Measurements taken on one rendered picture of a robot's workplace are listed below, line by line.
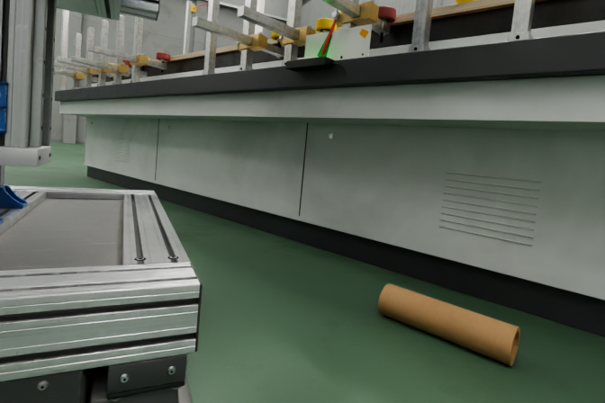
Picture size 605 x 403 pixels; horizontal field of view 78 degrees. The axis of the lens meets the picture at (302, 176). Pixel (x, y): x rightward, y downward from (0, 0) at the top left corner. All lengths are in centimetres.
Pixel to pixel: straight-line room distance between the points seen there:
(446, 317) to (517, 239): 39
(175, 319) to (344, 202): 105
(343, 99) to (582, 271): 81
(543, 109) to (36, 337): 100
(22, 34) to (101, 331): 54
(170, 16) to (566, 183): 1219
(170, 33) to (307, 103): 1142
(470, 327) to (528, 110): 51
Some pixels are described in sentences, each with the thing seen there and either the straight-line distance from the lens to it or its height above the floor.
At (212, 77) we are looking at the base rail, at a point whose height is 68.
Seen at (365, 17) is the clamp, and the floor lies 82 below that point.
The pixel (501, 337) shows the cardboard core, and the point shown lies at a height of 6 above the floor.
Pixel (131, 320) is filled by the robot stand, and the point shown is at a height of 19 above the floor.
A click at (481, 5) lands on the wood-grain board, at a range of 133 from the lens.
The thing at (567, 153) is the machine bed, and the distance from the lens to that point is 121.
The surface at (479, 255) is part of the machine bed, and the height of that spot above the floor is 14.
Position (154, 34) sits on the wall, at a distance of 1260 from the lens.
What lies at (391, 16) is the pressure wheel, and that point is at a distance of 138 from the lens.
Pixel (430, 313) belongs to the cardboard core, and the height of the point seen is 6.
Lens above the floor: 41
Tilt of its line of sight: 4 degrees down
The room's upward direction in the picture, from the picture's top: 5 degrees clockwise
